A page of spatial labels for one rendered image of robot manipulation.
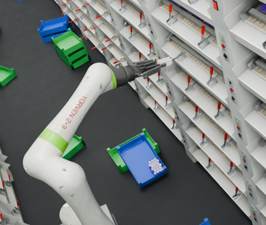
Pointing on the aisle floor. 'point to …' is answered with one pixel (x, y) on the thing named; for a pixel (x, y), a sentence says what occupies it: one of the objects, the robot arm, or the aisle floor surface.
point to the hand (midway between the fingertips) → (164, 62)
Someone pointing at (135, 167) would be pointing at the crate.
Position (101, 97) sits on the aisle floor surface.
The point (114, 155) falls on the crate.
